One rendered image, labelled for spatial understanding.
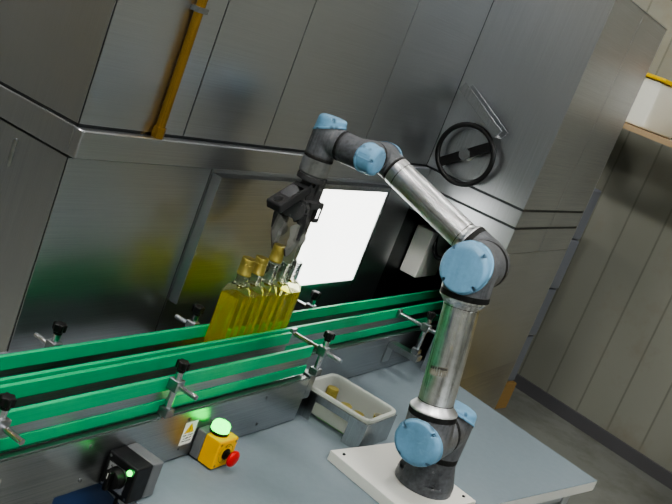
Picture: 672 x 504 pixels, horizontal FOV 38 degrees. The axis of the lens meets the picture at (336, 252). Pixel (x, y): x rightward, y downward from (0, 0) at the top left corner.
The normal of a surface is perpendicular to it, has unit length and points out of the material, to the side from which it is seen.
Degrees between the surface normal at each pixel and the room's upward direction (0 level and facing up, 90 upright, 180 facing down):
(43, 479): 90
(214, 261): 90
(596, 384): 90
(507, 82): 90
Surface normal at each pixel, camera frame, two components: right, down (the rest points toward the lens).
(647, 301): -0.67, -0.07
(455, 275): -0.43, -0.08
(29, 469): 0.79, 0.43
